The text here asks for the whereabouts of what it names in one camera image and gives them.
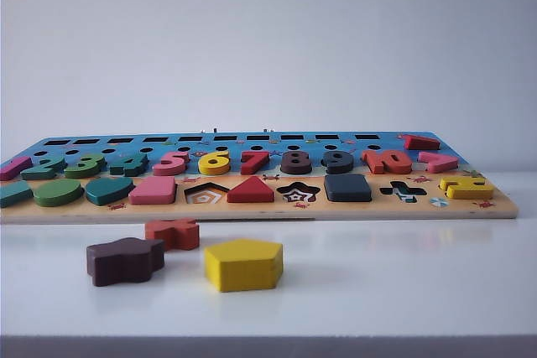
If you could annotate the yellow pentagon block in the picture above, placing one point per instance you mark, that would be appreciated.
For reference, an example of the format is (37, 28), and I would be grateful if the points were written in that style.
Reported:
(243, 270)

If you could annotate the colourful wooden puzzle board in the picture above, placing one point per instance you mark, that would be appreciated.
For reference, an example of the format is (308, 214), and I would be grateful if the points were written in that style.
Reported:
(268, 209)

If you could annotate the red triangle block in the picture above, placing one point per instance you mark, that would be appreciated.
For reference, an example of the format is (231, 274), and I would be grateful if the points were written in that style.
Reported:
(251, 195)

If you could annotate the teal shape block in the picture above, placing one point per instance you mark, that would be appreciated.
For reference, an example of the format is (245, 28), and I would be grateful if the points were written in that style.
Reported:
(14, 196)

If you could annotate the green number three piece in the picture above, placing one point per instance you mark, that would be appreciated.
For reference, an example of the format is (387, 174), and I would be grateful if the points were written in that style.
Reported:
(81, 171)

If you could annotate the yellow number six piece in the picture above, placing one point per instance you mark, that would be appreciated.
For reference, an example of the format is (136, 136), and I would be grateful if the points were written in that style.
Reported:
(210, 170)

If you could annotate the orange number ten piece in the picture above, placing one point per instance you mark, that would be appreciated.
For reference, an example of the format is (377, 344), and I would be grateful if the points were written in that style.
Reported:
(377, 163)

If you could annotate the teal number two piece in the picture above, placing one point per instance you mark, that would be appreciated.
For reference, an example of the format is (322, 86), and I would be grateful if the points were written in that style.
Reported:
(40, 172)

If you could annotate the orange cross block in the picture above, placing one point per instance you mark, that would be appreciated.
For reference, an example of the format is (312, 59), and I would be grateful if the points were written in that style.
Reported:
(180, 236)

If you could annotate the teal heart block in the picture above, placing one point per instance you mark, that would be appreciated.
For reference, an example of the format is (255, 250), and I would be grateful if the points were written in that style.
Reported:
(107, 194)

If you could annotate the brown star block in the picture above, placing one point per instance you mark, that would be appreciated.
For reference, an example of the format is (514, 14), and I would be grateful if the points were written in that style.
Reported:
(121, 266)

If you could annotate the brown number eight piece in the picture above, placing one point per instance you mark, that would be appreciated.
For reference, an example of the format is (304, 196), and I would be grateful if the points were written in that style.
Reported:
(289, 169)

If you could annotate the dark blue number nine piece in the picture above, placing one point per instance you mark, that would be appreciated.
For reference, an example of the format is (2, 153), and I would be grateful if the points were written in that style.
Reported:
(342, 167)

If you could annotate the teal number four piece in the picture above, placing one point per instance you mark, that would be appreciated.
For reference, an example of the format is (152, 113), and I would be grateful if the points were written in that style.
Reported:
(134, 167)

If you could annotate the pink number one piece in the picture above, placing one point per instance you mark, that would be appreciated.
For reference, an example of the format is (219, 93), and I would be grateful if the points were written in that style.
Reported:
(12, 170)

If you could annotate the green oval block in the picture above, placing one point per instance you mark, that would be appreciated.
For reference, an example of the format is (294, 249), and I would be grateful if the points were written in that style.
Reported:
(56, 194)

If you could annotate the red number seven piece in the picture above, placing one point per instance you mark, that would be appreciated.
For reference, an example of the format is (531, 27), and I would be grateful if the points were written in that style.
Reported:
(251, 167)

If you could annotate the pink number five piece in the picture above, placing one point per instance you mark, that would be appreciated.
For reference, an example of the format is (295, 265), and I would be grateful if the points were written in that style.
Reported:
(168, 169)

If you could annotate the pink sign piece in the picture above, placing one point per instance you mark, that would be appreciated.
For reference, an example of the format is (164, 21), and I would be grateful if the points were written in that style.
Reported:
(440, 163)

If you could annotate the dark blue square block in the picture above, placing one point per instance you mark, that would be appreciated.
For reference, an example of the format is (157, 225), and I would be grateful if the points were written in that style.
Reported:
(348, 188)

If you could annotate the yellow sign piece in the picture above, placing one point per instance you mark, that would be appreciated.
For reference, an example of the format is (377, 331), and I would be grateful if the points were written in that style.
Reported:
(465, 192)

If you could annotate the pink trapezoid block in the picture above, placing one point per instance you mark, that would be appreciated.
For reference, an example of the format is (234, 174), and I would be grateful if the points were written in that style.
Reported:
(151, 194)

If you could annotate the red sign piece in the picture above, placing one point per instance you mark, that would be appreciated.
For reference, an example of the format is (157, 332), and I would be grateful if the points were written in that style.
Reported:
(423, 142)

